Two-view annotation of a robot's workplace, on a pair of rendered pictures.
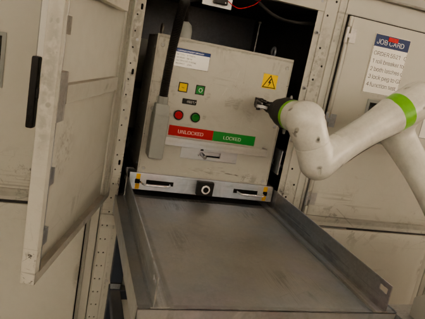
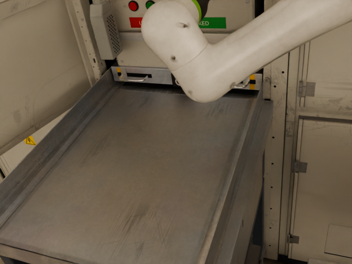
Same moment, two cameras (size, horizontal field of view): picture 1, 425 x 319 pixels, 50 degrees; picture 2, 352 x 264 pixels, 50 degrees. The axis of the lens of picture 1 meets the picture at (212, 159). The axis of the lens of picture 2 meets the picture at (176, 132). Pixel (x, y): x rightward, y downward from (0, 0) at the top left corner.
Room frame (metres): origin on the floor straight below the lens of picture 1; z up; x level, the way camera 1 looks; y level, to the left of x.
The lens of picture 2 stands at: (0.72, -0.72, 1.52)
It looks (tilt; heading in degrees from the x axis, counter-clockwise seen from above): 37 degrees down; 43
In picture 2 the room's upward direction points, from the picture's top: 9 degrees counter-clockwise
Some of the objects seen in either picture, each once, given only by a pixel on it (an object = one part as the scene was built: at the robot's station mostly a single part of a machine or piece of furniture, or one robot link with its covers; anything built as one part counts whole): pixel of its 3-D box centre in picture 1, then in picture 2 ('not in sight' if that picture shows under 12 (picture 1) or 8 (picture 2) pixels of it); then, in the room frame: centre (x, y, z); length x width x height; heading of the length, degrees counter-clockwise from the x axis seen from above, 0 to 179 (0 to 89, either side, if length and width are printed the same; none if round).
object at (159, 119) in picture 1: (157, 130); (106, 29); (1.46, 0.19, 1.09); 0.08 x 0.05 x 0.17; 18
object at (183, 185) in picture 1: (202, 185); (184, 74); (1.60, 0.02, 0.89); 0.54 x 0.05 x 0.06; 108
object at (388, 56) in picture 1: (386, 66); not in sight; (1.71, -0.56, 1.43); 0.15 x 0.01 x 0.21; 108
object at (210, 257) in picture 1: (230, 252); (143, 166); (1.23, -0.10, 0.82); 0.68 x 0.62 x 0.06; 18
